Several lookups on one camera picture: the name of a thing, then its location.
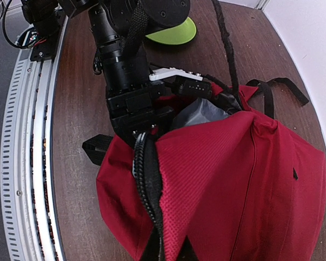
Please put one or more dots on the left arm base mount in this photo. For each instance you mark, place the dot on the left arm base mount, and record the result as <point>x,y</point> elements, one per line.
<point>47,20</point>

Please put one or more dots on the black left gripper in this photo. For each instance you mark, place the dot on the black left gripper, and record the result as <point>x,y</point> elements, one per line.
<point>133,111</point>

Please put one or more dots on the green plate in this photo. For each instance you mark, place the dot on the green plate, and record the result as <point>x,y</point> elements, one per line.
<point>178,35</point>

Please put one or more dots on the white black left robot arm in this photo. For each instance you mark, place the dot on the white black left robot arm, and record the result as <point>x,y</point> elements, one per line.
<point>119,28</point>

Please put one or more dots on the red student backpack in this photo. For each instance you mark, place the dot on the red student backpack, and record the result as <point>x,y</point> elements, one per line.
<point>242,188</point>

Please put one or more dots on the grey pencil pouch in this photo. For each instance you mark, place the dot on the grey pencil pouch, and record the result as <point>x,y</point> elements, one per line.
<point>198,112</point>

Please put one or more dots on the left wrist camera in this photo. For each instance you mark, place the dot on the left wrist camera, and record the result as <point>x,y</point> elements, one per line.
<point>185,83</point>

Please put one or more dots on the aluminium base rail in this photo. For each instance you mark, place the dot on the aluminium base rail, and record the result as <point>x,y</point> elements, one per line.
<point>28,206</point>

